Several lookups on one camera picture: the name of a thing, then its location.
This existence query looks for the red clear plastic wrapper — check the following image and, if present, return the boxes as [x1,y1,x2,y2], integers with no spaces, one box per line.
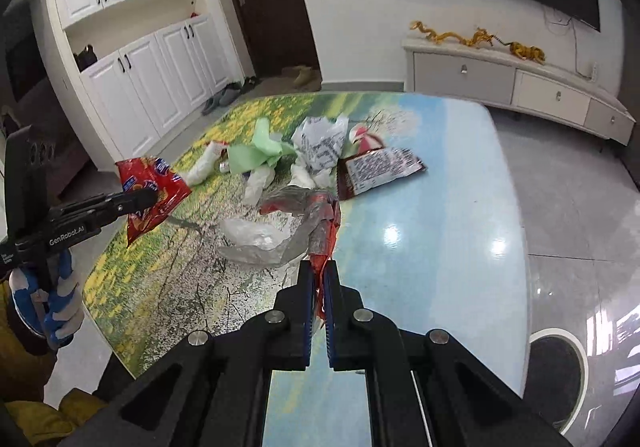
[259,185,341,320]

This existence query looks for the yellow sleeve forearm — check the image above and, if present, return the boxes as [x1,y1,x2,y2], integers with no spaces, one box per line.
[1,281,107,446]

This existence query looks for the round white trash bin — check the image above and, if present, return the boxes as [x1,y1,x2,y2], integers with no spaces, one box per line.
[523,328,589,435]

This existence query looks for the blue white gloved left hand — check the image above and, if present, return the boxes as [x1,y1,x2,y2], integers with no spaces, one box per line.
[9,249,85,351]

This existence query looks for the white crumpled tissue middle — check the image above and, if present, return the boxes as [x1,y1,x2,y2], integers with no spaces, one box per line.
[242,162,316,207]

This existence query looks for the clear plastic bag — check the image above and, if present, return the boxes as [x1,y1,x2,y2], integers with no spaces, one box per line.
[218,219,308,267]

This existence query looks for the grey slippers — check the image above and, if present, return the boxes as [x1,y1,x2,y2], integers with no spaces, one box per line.
[202,82,242,116]

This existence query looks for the green plastic bag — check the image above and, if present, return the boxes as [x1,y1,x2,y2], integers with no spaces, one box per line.
[228,118,295,174]

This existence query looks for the black bag on shelf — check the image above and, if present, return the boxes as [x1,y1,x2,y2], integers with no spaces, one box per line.
[74,44,98,72]

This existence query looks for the black shoes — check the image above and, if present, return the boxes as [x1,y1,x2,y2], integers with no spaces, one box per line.
[241,76,260,94]

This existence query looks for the white shoe cabinet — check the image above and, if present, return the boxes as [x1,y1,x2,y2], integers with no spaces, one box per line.
[32,0,243,172]

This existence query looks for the white printed crumpled paper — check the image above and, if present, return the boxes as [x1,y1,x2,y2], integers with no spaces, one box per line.
[292,115,348,174]

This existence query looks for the tan boots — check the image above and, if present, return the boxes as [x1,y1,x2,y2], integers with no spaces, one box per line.
[281,65,316,89]

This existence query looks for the dark red printed snack bag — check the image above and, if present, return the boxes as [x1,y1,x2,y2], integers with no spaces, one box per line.
[336,147,427,200]

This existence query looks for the red white small wrapper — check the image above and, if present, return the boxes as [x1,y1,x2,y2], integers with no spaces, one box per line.
[349,123,385,155]

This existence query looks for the white tv console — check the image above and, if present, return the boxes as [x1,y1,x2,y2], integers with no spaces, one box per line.
[402,38,636,146]

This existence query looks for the golden dragon figurine right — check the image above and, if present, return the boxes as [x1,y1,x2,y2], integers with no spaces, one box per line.
[504,41,546,65]

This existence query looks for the golden dragon figurine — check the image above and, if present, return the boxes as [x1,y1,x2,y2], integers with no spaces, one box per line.
[504,41,546,65]
[409,20,494,48]

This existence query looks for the golden dragon figurine left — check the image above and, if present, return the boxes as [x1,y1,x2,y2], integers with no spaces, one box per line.
[409,20,494,48]

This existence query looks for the tv cable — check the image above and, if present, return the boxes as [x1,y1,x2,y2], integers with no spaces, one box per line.
[544,6,594,78]

